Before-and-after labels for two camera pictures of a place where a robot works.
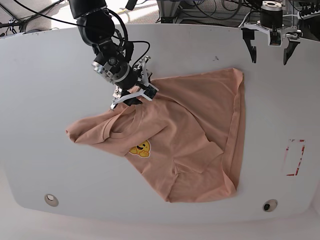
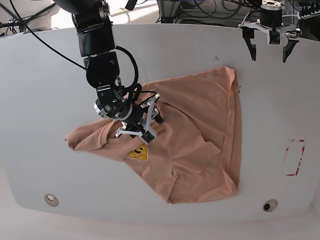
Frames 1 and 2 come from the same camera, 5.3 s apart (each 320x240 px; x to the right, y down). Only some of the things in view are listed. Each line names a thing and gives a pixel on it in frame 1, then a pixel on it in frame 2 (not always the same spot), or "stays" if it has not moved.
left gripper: x=275 y=38 stays
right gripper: x=149 y=90 → x=136 y=119
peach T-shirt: x=188 y=139 stays
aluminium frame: x=168 y=9 stays
